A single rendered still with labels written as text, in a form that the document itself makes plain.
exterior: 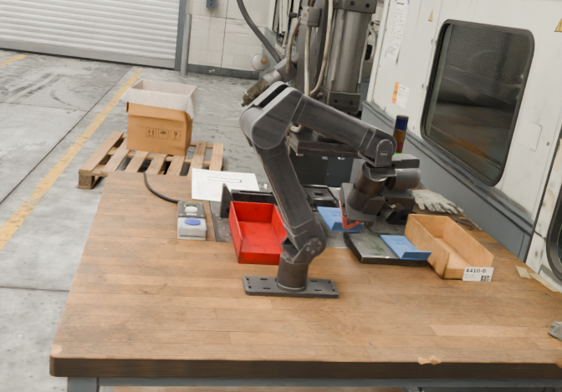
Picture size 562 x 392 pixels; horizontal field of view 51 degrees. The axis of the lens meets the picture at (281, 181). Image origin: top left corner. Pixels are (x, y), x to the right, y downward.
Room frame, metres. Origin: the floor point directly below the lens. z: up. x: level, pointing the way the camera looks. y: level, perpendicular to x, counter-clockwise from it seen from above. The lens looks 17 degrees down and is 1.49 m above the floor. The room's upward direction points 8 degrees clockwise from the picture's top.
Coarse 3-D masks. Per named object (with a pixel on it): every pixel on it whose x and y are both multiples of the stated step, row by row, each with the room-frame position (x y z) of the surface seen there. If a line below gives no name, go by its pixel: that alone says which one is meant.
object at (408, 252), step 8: (384, 240) 1.43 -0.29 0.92; (392, 240) 1.44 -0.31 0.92; (400, 240) 1.44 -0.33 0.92; (408, 240) 1.45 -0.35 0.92; (392, 248) 1.38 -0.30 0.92; (400, 248) 1.39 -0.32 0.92; (408, 248) 1.39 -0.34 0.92; (416, 248) 1.40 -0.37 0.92; (400, 256) 1.34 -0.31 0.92; (408, 256) 1.33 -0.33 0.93; (416, 256) 1.33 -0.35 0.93; (424, 256) 1.34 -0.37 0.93
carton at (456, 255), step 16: (416, 224) 1.47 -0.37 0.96; (432, 224) 1.55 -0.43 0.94; (448, 224) 1.54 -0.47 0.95; (416, 240) 1.45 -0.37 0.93; (432, 240) 1.37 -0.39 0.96; (448, 240) 1.52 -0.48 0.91; (464, 240) 1.45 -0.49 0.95; (432, 256) 1.36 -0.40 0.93; (448, 256) 1.29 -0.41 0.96; (464, 256) 1.43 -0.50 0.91; (480, 256) 1.36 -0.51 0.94; (448, 272) 1.29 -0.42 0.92; (464, 272) 1.30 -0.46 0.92; (480, 272) 1.31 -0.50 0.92
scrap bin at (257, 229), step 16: (240, 208) 1.47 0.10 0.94; (256, 208) 1.47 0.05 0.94; (272, 208) 1.48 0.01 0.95; (240, 224) 1.45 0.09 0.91; (256, 224) 1.46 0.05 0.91; (272, 224) 1.47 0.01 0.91; (240, 240) 1.23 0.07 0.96; (256, 240) 1.36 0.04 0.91; (272, 240) 1.37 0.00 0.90; (240, 256) 1.22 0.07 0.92; (256, 256) 1.23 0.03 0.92; (272, 256) 1.24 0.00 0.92
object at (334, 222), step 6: (324, 210) 1.40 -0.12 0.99; (330, 210) 1.40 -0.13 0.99; (336, 210) 1.41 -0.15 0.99; (324, 216) 1.35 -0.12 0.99; (330, 216) 1.36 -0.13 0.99; (336, 216) 1.36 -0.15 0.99; (330, 222) 1.32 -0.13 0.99; (336, 222) 1.27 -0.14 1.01; (348, 222) 1.27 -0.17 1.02; (330, 228) 1.29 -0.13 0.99; (336, 228) 1.28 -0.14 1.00; (342, 228) 1.28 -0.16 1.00; (354, 228) 1.28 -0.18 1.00; (360, 228) 1.29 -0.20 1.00
